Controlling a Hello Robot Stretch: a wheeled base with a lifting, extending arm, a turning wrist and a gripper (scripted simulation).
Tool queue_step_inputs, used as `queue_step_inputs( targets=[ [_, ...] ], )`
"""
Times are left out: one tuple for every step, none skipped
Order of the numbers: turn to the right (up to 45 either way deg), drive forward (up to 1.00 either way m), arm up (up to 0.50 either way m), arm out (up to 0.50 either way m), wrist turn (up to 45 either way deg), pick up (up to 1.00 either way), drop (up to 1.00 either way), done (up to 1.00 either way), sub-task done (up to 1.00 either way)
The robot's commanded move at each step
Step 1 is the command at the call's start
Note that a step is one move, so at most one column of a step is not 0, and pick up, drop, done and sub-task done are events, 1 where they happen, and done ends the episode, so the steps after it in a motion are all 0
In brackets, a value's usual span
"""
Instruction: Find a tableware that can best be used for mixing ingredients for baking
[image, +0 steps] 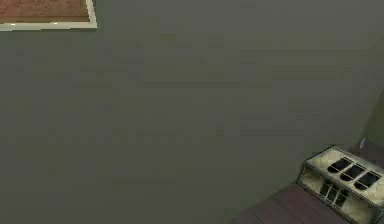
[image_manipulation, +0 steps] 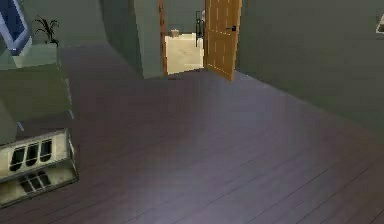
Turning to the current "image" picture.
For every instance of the white framed brown picture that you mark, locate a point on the white framed brown picture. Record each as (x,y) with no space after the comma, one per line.
(43,10)

